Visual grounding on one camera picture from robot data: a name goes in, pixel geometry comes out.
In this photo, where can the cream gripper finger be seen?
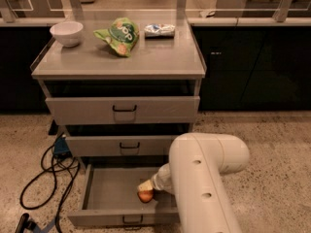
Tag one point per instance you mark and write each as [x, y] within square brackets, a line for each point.
[145, 186]

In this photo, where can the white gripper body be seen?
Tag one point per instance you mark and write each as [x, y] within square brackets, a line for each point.
[157, 182]

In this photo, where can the orange fruit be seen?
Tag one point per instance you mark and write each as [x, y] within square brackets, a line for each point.
[146, 196]

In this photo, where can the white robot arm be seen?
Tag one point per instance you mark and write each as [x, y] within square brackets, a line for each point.
[193, 176]

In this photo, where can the grey bottom drawer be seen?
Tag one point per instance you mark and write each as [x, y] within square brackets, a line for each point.
[109, 198]

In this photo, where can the grey drawer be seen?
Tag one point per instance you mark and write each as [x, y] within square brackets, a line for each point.
[123, 110]
[119, 145]
[109, 198]

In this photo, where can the grey middle drawer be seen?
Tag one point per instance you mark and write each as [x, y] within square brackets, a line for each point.
[119, 145]

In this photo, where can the grey top drawer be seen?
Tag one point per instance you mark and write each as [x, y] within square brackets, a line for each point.
[123, 110]

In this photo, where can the grey drawer cabinet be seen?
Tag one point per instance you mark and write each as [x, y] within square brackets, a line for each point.
[155, 67]

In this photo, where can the blue power box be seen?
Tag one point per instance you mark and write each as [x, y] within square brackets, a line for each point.
[60, 147]

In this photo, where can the black object on floor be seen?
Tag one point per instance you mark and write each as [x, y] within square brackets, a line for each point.
[25, 223]

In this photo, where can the silver blue snack packet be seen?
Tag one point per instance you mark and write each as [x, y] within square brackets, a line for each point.
[159, 30]

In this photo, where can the green chip bag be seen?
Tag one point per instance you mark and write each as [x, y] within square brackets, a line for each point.
[121, 36]

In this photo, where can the white ceramic bowl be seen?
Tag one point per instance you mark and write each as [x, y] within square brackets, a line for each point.
[68, 33]

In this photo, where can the grey background desk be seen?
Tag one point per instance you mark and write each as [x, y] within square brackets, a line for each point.
[260, 8]

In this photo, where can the glass partition railing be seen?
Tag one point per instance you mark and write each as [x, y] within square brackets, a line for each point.
[198, 11]

